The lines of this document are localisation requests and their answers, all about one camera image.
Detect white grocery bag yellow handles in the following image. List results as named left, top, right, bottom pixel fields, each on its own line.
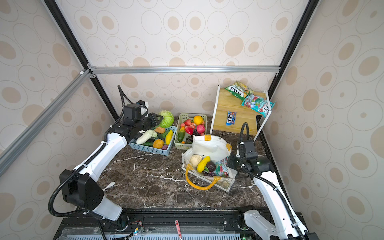
left=182, top=135, right=237, bottom=192

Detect green cabbage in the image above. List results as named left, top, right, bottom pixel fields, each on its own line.
left=159, top=110, right=174, bottom=128

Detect dark passion fruit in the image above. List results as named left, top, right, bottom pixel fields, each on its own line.
left=206, top=161, right=216, bottom=172

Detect long yellow fruit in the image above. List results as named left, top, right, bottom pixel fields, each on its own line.
left=197, top=156, right=211, bottom=173

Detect cream garlic bulb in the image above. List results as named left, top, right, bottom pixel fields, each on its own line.
left=189, top=155, right=202, bottom=168

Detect purple m&m packet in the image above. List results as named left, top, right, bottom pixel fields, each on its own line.
left=203, top=170, right=214, bottom=177

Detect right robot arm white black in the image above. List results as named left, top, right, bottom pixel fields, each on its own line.
left=229, top=123, right=319, bottom=240

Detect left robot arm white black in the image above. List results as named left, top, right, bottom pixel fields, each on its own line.
left=48, top=87, right=163, bottom=228

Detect teal red candy bag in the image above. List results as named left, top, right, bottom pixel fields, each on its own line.
left=242, top=94, right=275, bottom=117

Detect green candy bag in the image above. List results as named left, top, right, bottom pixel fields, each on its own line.
left=225, top=81, right=254, bottom=101

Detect white radish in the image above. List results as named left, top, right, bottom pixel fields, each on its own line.
left=136, top=130, right=153, bottom=145

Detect blue plastic basket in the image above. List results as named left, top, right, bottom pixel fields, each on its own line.
left=129, top=126, right=177, bottom=156

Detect green cucumber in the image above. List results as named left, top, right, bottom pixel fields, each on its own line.
left=142, top=142, right=153, bottom=147

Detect brown potato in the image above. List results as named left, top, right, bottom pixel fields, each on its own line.
left=155, top=127, right=166, bottom=134

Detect yellow corn cob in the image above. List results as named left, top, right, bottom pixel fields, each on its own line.
left=165, top=130, right=174, bottom=145

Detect blue m&m packet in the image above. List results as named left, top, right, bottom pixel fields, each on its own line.
left=226, top=111, right=237, bottom=126

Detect small wooden side table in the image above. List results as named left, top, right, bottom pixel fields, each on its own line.
left=210, top=87, right=272, bottom=140

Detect green plastic basket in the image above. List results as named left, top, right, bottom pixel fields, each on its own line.
left=175, top=113, right=207, bottom=150

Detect red strawberry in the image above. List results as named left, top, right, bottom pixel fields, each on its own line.
left=184, top=119, right=193, bottom=126

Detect red apple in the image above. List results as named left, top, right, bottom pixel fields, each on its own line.
left=185, top=126, right=194, bottom=136

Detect orange fruit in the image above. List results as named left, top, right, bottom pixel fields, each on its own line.
left=193, top=115, right=204, bottom=125

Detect horizontal aluminium bar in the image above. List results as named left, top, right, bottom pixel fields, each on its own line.
left=91, top=66, right=280, bottom=74

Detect white plastic spoon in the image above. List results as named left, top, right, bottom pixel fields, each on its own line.
left=103, top=182, right=116, bottom=191

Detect left diagonal aluminium bar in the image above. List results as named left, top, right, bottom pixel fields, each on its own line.
left=1, top=70, right=91, bottom=175

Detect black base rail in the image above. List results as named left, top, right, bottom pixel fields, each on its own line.
left=54, top=206, right=273, bottom=240

